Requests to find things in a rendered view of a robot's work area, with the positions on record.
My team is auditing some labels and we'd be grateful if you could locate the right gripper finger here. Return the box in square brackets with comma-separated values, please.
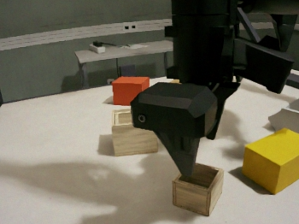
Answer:
[206, 81, 241, 140]
[153, 131, 200, 176]

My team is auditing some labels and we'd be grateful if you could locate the red cube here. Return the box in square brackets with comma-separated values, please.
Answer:
[112, 77, 150, 106]

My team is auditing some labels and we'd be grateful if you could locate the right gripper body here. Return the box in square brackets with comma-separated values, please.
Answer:
[130, 14, 235, 139]

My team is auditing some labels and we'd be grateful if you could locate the yellow rectangular block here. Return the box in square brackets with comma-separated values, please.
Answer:
[242, 128, 299, 195]

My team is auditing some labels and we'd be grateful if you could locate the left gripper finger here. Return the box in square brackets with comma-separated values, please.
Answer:
[264, 14, 298, 52]

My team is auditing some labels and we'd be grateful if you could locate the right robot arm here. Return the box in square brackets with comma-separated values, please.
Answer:
[171, 0, 299, 94]

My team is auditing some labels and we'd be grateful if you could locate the white open box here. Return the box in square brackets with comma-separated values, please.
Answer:
[268, 98, 299, 133]

